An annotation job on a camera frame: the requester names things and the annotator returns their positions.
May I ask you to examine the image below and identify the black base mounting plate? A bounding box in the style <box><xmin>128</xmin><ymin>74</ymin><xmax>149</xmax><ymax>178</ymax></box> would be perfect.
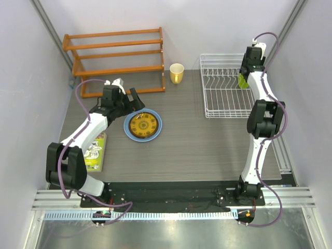
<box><xmin>77</xmin><ymin>180</ymin><xmax>266</xmax><ymax>214</ymax></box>

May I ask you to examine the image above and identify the light blue plate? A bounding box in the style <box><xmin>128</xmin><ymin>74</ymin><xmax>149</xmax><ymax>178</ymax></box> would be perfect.
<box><xmin>123</xmin><ymin>108</ymin><xmax>162</xmax><ymax>142</ymax></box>

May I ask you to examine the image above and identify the dark yellow patterned plate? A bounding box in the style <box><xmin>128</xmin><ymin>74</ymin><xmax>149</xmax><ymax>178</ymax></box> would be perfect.
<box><xmin>128</xmin><ymin>112</ymin><xmax>160</xmax><ymax>139</ymax></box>

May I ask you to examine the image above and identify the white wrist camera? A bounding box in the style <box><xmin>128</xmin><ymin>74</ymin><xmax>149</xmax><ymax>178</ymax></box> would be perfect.
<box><xmin>252</xmin><ymin>38</ymin><xmax>267</xmax><ymax>60</ymax></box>
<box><xmin>104</xmin><ymin>78</ymin><xmax>126</xmax><ymax>95</ymax></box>

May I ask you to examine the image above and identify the green illustrated booklet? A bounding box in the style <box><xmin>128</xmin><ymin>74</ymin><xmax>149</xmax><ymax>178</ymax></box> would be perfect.
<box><xmin>84</xmin><ymin>132</ymin><xmax>107</xmax><ymax>172</ymax></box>

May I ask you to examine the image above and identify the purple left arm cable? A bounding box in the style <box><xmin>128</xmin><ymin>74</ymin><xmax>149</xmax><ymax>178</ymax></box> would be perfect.
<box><xmin>57</xmin><ymin>79</ymin><xmax>133</xmax><ymax>226</ymax></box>

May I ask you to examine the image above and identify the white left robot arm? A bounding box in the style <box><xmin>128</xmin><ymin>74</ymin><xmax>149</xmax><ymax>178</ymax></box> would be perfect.
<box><xmin>46</xmin><ymin>85</ymin><xmax>145</xmax><ymax>207</ymax></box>

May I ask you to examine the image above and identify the white wire dish rack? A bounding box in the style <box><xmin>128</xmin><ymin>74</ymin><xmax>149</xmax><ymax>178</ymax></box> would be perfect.
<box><xmin>199</xmin><ymin>53</ymin><xmax>255</xmax><ymax>118</ymax></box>

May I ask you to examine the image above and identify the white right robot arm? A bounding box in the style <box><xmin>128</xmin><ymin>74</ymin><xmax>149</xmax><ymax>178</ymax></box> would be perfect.
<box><xmin>234</xmin><ymin>43</ymin><xmax>285</xmax><ymax>205</ymax></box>

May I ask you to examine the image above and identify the lime green plate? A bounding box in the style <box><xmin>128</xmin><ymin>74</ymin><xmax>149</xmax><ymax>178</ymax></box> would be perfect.
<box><xmin>238</xmin><ymin>73</ymin><xmax>249</xmax><ymax>89</ymax></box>

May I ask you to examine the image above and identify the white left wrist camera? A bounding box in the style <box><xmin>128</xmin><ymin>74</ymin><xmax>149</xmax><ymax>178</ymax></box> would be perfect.
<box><xmin>104</xmin><ymin>78</ymin><xmax>126</xmax><ymax>95</ymax></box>

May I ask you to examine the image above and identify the yellow mug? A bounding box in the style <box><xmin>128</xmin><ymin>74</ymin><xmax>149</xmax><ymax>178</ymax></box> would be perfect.
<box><xmin>170</xmin><ymin>63</ymin><xmax>184</xmax><ymax>85</ymax></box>

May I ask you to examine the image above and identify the orange wooden shelf rack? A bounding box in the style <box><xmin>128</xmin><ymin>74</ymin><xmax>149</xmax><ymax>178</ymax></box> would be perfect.
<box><xmin>62</xmin><ymin>27</ymin><xmax>165</xmax><ymax>93</ymax></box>

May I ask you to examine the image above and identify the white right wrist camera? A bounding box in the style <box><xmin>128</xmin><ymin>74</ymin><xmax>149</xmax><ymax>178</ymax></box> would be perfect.
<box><xmin>252</xmin><ymin>38</ymin><xmax>267</xmax><ymax>60</ymax></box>

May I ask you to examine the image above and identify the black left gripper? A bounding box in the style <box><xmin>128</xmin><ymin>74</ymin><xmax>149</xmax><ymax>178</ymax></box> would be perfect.
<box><xmin>114</xmin><ymin>88</ymin><xmax>144</xmax><ymax>118</ymax></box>

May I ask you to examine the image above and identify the aluminium frame rail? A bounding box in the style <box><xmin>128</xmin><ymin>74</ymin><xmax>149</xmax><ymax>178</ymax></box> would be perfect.
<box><xmin>32</xmin><ymin>187</ymin><xmax>315</xmax><ymax>224</ymax></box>

